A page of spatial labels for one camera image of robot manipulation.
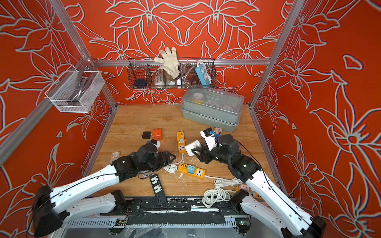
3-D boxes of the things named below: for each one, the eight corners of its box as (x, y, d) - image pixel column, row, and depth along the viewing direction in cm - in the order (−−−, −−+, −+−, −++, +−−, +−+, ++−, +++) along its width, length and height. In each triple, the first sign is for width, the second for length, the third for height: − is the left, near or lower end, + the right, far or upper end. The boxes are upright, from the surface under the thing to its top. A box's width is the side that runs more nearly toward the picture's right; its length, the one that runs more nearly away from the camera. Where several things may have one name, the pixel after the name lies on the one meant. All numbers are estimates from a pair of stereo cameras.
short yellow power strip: (178, 154, 94) (178, 152, 92) (176, 133, 104) (176, 131, 102) (186, 153, 94) (186, 151, 92) (184, 133, 104) (184, 130, 102)
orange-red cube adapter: (154, 141, 100) (152, 136, 96) (153, 133, 105) (152, 129, 101) (162, 139, 101) (161, 135, 97) (162, 132, 105) (161, 128, 101)
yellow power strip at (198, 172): (177, 170, 87) (177, 169, 85) (179, 164, 90) (179, 162, 87) (204, 179, 84) (204, 177, 81) (206, 171, 86) (206, 170, 84)
